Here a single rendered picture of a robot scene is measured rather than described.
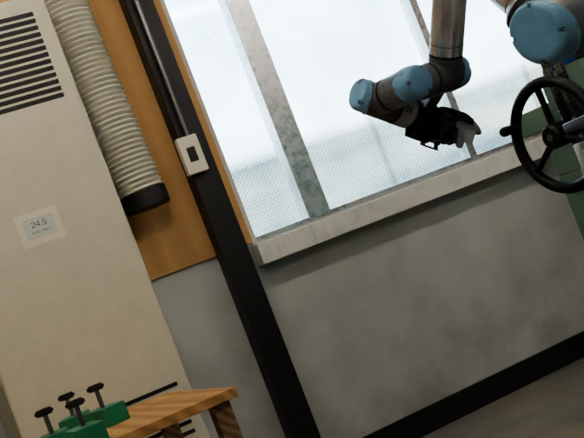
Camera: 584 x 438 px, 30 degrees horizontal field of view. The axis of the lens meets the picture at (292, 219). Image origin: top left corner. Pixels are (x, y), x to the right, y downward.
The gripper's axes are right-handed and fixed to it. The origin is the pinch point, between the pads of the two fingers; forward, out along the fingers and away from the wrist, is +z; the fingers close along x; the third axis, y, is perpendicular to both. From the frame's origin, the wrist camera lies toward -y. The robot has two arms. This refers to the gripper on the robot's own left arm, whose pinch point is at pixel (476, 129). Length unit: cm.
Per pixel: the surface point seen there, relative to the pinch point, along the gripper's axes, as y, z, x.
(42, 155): -5, -66, -119
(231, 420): 72, -32, -45
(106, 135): -20, -44, -127
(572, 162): -3.3, 37.5, -5.2
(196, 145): -26, -12, -127
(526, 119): -16.3, 30.5, -15.4
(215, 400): 68, -37, -44
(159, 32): -63, -29, -131
